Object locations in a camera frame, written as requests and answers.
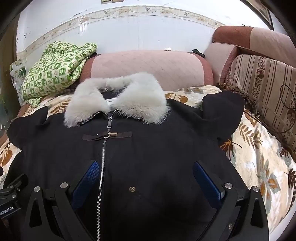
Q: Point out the framed picture on wall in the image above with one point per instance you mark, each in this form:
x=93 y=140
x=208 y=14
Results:
x=261 y=10

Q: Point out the pink and maroon cushion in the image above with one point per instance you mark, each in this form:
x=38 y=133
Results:
x=230 y=41

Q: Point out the small black object behind bolster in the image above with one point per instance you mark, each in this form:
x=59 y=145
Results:
x=195 y=51

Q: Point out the green checkered folded quilt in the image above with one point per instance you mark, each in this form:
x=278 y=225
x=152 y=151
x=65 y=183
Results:
x=59 y=67

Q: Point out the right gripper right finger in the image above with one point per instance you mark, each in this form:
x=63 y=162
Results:
x=240 y=213

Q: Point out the pink quilted bolster pillow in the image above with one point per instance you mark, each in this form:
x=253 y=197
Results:
x=173 y=69

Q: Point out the black coat with fur collar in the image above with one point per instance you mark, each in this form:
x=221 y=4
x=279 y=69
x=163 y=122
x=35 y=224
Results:
x=145 y=146

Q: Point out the striped floral cushion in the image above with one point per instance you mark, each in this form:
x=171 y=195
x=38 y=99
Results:
x=270 y=85

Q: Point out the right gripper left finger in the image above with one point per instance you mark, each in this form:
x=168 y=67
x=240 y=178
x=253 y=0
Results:
x=51 y=212

